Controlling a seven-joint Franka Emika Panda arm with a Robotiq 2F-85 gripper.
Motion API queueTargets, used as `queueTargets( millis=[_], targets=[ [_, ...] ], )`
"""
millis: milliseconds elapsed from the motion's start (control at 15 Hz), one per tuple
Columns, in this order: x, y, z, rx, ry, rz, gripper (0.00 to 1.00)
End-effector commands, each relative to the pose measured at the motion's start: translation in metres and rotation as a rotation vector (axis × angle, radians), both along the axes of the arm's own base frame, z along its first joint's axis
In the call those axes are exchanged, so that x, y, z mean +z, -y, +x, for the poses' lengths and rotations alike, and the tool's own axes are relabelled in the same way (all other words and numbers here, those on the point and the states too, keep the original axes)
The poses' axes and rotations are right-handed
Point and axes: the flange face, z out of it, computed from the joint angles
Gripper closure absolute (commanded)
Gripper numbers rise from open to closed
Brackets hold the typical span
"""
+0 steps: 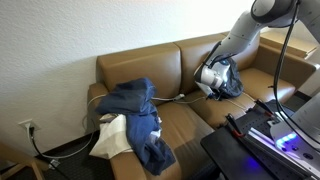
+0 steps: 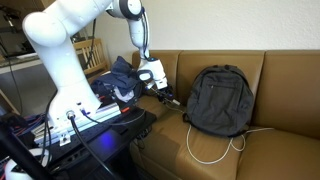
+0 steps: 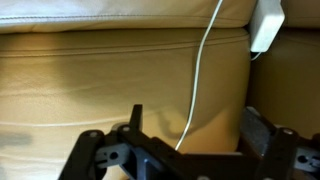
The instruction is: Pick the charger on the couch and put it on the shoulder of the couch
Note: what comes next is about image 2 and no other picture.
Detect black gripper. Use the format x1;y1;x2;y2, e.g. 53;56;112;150
145;82;177;104

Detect white charger with cable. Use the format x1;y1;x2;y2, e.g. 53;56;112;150
164;98;275;165

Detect tan leather couch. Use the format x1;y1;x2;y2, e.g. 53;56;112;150
129;49;320;180

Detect orange black clamp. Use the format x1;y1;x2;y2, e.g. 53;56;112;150
119;105;132;114

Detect cream white cloth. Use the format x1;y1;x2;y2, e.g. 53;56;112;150
113;86;135;104

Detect grey backpack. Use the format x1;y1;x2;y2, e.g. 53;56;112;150
182;64;255;138

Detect navy blue garment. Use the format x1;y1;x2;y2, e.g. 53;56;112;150
108;55;145;98

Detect blue denim jeans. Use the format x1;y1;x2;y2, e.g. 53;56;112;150
90;73;118;101

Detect black robot cart table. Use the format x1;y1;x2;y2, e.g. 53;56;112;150
33;105;158;180

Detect wooden slat chair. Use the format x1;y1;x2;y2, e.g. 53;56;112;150
72;38;110;81

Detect wooden desk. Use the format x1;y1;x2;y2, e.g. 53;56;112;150
0;53;44;75

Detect black tripod stand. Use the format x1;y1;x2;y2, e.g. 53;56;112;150
0;113;52;180

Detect white round device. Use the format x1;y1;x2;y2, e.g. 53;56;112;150
3;148;53;180

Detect thin black base cable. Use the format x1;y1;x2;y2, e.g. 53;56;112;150
79;108;147;127

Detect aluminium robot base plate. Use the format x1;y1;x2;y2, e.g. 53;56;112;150
32;101;122;148

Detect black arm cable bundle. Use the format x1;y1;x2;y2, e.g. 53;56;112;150
139;6;152;62

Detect thick black base cable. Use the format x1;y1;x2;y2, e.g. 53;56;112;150
65;111;118;180

